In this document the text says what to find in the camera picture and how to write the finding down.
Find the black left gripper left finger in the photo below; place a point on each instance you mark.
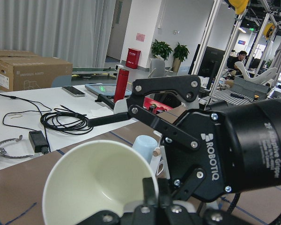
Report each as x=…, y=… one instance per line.
x=150, y=198

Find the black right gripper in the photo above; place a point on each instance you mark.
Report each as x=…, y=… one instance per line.
x=218, y=151

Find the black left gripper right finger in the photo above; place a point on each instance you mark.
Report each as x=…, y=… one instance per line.
x=164, y=196

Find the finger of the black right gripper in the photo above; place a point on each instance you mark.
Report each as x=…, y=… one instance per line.
x=120, y=113

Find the light blue plastic cup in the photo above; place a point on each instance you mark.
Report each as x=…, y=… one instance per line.
x=145, y=145

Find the pale blue plastic cup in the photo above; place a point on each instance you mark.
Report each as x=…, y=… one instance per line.
x=91, y=177

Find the black smartphone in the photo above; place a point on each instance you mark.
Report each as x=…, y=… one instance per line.
x=73, y=91

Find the red thermos bottle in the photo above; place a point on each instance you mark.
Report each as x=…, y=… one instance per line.
x=121, y=85

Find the red parts tray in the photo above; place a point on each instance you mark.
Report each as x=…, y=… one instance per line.
x=154, y=106

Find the black power adapter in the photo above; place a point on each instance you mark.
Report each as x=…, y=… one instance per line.
x=38, y=142

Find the red fire cabinet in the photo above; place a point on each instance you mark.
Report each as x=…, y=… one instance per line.
x=132, y=59

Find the black computer monitor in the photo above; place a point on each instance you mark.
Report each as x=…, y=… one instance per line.
x=211, y=61

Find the cardboard box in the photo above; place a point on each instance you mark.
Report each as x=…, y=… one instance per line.
x=24, y=70

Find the white wire cup rack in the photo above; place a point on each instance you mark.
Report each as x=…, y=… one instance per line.
x=158, y=162

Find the aluminium frame post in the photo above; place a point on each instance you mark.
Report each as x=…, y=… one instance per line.
x=217, y=32

